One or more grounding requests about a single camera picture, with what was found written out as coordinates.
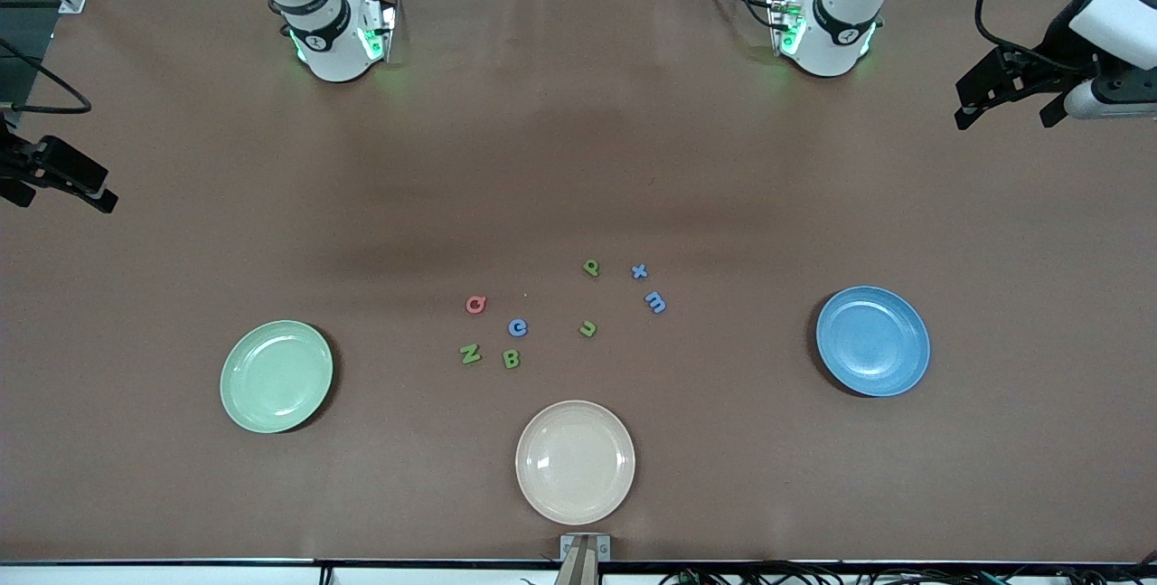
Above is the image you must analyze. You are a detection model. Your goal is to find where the black cable bundle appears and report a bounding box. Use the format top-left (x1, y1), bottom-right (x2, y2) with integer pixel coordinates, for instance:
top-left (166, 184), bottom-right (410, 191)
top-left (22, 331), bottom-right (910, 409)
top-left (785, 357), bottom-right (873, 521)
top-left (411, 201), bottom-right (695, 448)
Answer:
top-left (660, 558), bottom-right (1157, 585)

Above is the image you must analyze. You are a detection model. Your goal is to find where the white table edge rail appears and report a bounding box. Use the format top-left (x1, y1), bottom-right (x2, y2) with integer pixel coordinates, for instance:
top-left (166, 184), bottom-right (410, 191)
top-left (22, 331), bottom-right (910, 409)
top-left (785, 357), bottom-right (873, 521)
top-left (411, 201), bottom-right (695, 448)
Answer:
top-left (0, 560), bottom-right (1157, 585)

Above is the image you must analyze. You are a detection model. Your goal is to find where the green plate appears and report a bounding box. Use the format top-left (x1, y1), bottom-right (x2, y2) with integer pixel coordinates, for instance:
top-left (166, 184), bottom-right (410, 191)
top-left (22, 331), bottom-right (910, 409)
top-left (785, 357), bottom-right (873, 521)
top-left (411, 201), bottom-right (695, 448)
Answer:
top-left (220, 320), bottom-right (334, 435)

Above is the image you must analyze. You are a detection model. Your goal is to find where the grey metal bracket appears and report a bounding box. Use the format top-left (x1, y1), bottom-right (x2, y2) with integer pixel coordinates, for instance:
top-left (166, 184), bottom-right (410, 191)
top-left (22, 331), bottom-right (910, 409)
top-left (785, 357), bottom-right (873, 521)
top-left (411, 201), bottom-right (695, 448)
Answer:
top-left (560, 533), bottom-right (612, 563)

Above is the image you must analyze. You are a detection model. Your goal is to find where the blue plate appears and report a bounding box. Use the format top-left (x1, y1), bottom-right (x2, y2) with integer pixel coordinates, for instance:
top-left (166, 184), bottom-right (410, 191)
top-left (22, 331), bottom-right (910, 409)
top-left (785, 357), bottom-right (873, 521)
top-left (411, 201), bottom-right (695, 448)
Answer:
top-left (815, 286), bottom-right (931, 398)

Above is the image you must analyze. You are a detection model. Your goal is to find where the beige plate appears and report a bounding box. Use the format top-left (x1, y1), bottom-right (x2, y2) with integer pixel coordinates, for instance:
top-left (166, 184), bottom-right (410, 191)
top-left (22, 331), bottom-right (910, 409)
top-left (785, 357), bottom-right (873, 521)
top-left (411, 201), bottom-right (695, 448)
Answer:
top-left (515, 400), bottom-right (636, 526)

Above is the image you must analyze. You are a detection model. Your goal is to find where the brown table cover sheet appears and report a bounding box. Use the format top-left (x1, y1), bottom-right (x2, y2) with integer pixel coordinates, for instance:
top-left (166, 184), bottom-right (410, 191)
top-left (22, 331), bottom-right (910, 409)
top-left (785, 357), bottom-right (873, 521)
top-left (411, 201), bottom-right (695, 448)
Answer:
top-left (0, 0), bottom-right (1157, 565)

